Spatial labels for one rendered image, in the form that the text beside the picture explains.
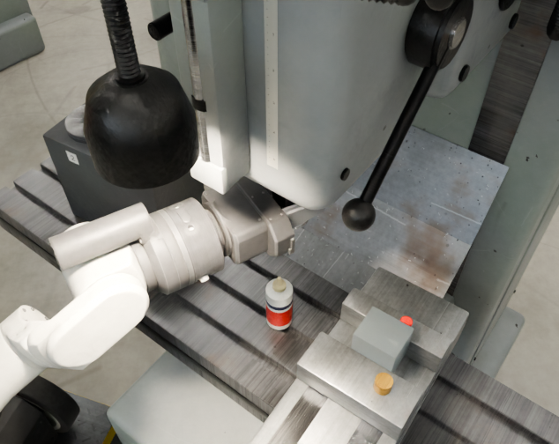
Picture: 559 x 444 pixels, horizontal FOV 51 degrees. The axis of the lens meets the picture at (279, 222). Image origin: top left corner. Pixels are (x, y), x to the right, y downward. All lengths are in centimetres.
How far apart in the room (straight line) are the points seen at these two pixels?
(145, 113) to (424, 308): 61
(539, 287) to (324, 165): 186
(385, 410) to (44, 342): 40
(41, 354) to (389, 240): 65
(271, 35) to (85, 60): 292
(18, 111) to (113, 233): 252
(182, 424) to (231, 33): 65
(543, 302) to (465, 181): 130
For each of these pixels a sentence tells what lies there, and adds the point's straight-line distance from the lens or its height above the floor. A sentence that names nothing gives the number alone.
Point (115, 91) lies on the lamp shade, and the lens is 37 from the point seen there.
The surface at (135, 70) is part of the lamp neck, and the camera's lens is 37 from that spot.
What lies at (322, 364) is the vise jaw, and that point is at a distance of 76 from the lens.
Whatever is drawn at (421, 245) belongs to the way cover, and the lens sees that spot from 104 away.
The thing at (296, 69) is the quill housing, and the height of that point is 147.
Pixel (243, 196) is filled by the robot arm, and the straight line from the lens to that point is 65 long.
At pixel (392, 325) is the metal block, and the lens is 77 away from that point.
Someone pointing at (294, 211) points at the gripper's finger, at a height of 123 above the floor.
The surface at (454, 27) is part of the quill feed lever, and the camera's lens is 52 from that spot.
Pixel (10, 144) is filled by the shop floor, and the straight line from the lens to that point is 290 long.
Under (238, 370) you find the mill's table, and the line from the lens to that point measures 88.
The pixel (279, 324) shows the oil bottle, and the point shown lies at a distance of 90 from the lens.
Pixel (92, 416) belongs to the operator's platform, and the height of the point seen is 40.
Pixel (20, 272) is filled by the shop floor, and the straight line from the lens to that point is 234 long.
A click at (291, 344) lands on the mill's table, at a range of 90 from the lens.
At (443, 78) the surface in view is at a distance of 62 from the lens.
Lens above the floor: 171
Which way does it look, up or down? 48 degrees down
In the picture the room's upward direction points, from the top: straight up
